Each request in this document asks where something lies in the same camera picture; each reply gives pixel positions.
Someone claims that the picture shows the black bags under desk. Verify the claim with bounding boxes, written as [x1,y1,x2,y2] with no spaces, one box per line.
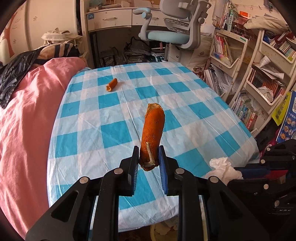
[97,37,165,67]

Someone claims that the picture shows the white book trolley near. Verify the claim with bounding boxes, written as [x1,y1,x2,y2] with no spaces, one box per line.
[230,30,295,137]

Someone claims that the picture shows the white book trolley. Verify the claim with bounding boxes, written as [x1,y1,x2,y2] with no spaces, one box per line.
[210,1,249,78]
[230,30,295,137]

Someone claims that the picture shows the small orange peel piece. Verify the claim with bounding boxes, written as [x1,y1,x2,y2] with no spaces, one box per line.
[106,78,118,92]

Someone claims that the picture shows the white sliding wardrobe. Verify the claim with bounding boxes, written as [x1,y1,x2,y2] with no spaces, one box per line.
[1,0,80,65]

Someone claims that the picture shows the blue yellow shopping bag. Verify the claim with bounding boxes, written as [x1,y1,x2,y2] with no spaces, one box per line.
[274,90,295,144]

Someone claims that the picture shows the grey blue desk chair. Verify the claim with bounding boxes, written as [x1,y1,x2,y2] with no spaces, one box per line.
[133,0,211,62]

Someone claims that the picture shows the white tissue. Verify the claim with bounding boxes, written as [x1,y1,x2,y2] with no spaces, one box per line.
[204,157,243,185]

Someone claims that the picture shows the pink duvet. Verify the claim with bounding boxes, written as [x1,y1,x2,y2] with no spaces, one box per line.
[1,57,86,237]

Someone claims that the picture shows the large orange peel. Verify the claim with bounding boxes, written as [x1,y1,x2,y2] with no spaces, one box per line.
[139,103,165,171]

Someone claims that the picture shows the white book trolley far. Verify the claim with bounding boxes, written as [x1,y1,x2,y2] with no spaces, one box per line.
[210,1,249,78]

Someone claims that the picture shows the white desk with drawers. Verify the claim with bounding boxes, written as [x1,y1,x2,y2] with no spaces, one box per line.
[79,0,176,69]

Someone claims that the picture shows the striped beige pillow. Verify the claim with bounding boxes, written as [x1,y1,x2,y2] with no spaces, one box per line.
[34,43,80,66]

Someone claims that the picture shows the yellow trash bin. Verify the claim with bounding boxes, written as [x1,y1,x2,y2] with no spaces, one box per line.
[149,220,178,241]

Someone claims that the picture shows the blue white checkered tablecloth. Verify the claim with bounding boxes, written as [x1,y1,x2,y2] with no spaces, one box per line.
[47,62,260,232]

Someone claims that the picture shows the black puffer jacket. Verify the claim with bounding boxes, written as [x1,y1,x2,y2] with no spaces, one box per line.
[0,47,44,109]

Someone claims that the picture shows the beige canvas bag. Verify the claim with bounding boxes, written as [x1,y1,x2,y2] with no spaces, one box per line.
[41,28,82,46]

